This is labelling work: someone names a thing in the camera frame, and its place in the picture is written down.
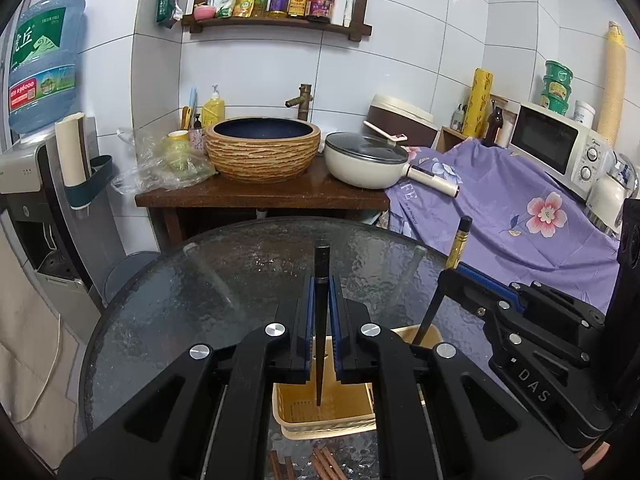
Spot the open wooden box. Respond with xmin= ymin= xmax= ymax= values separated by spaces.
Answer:
xmin=435 ymin=92 xmax=518 ymax=153

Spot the white jar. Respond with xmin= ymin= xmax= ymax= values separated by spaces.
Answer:
xmin=572 ymin=100 xmax=597 ymax=128

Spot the beige heart-pattern utensil basket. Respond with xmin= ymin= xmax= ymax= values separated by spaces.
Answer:
xmin=271 ymin=324 xmax=445 ymax=442

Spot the wooden framed mirror shelf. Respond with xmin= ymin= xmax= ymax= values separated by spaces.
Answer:
xmin=181 ymin=0 xmax=375 ymax=42

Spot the beige cloth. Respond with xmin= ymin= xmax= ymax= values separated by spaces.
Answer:
xmin=0 ymin=220 xmax=83 ymax=441

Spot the floral pattern small bottle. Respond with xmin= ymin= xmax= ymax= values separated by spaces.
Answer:
xmin=189 ymin=115 xmax=207 ymax=153

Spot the green hanging packet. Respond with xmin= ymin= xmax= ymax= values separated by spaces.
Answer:
xmin=156 ymin=0 xmax=181 ymax=29

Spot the brown glass bottle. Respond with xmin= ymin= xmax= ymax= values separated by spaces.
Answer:
xmin=485 ymin=101 xmax=505 ymax=147

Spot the clear plastic bag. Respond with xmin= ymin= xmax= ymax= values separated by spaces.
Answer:
xmin=114 ymin=127 xmax=218 ymax=195

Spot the white cable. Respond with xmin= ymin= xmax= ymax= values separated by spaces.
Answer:
xmin=10 ymin=315 xmax=63 ymax=423

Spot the white microwave oven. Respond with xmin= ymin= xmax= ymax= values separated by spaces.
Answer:
xmin=509 ymin=101 xmax=613 ymax=203

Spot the dark wooden counter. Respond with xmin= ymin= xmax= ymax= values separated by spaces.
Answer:
xmin=135 ymin=157 xmax=391 ymax=256

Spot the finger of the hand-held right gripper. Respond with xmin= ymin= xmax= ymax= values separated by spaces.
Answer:
xmin=456 ymin=262 xmax=607 ymax=332
xmin=437 ymin=268 xmax=592 ymax=369

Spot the plain black chopstick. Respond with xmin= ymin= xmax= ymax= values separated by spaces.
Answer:
xmin=313 ymin=244 xmax=331 ymax=407

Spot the yellow soap pump bottle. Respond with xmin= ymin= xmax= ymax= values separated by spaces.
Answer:
xmin=201 ymin=85 xmax=226 ymax=128

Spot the white and pink rice spoon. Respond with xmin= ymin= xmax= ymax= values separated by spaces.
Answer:
xmin=363 ymin=120 xmax=408 ymax=145

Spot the bronze bamboo-style faucet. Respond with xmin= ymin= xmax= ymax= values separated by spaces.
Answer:
xmin=285 ymin=83 xmax=313 ymax=122

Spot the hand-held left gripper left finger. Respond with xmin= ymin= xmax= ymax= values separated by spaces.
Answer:
xmin=59 ymin=275 xmax=321 ymax=480

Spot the black chopstick with gold band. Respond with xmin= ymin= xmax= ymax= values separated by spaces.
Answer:
xmin=411 ymin=215 xmax=475 ymax=347

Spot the white water dispenser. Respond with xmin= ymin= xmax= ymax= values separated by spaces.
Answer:
xmin=0 ymin=130 xmax=126 ymax=311

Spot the white electric kettle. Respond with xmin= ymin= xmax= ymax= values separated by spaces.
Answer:
xmin=586 ymin=152 xmax=640 ymax=233

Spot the brown and white rice cooker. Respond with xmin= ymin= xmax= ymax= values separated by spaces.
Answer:
xmin=368 ymin=93 xmax=440 ymax=150

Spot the purple floral cloth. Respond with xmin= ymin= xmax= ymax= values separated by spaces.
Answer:
xmin=387 ymin=139 xmax=623 ymax=316

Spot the cream pan with glass lid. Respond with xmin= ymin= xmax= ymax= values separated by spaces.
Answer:
xmin=324 ymin=131 xmax=460 ymax=198

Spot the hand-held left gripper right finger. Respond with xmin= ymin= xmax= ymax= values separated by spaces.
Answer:
xmin=327 ymin=275 xmax=585 ymax=480

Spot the woven-pattern wash basin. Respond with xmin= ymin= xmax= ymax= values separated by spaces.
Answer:
xmin=205 ymin=116 xmax=322 ymax=184

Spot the yellow wrap roll box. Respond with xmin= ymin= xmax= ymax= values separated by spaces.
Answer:
xmin=462 ymin=67 xmax=494 ymax=137

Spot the teal cup holder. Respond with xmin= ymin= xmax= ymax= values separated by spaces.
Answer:
xmin=65 ymin=156 xmax=115 ymax=210

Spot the blue water jug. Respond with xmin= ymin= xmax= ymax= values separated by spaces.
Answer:
xmin=7 ymin=0 xmax=87 ymax=136

